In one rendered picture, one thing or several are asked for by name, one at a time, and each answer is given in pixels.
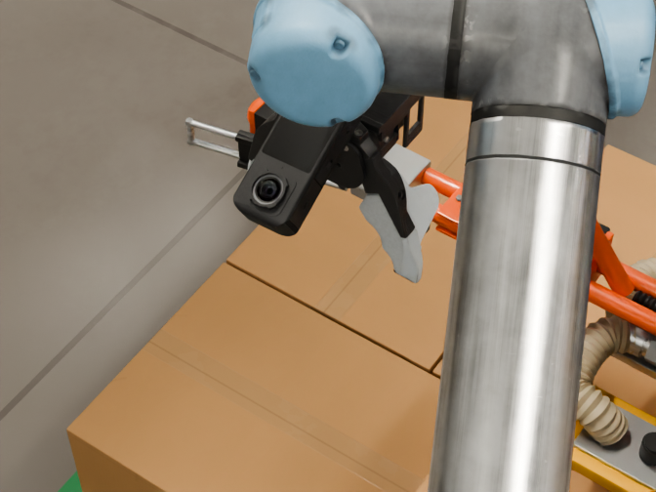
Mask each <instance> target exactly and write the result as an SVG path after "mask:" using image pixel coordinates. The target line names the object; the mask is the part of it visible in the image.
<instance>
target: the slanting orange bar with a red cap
mask: <svg viewBox="0 0 656 492"><path fill-rule="evenodd" d="M593 257H594V260H595V261H596V263H597V265H598V267H599V269H600V270H601V272H602V274H603V276H604V277H605V279H606V281H607V283H608V285H609V286H610V288H611V290H612V291H614V292H616V293H618V294H620V295H622V296H624V297H626V296H628V295H630V294H631V293H632V292H633V290H634V288H635V287H634V285H633V283H632V281H631V280H630V278H629V277H628V275H627V273H626V272H625V270H624V268H623V266H622V264H621V262H620V261H619V259H618V257H617V255H616V253H615V252H614V250H613V248H612V246H611V244H610V243H609V241H608V239H607V237H606V235H605V234H604V232H603V230H602V228H601V226H600V225H599V223H598V221H597V220H596V224H595V234H594V252H593Z"/></svg>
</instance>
